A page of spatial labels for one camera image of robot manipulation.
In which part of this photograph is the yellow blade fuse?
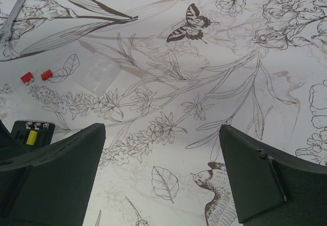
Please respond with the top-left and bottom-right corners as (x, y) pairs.
(26, 131), (38, 146)

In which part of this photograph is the clear plastic fuse box cover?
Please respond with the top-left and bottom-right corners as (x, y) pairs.
(74, 53), (122, 96)

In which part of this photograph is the red blade fuse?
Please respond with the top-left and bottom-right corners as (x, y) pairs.
(20, 72), (34, 85)
(41, 69), (53, 81)

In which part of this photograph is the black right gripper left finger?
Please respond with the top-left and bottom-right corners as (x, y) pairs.
(1, 123), (105, 225)

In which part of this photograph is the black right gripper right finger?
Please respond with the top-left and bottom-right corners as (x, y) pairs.
(219, 125), (326, 223)

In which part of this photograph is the black fuse box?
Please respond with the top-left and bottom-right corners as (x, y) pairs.
(11, 120), (55, 152)

